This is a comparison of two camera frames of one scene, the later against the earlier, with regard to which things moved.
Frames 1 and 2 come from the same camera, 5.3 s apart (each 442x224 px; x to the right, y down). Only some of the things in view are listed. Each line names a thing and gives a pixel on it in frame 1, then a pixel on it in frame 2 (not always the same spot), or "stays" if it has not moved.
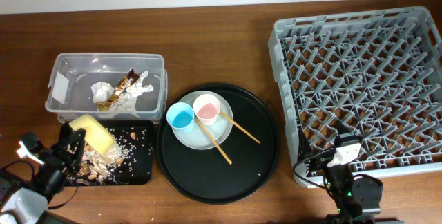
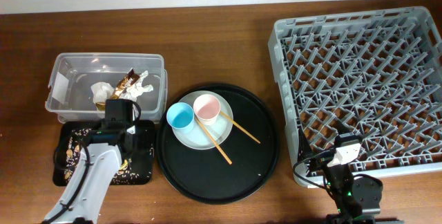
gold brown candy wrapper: x=130 y=77 stays
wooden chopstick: x=230 y=119 stays
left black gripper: x=51 y=157 -> x=141 y=134
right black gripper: x=320 y=159 stays
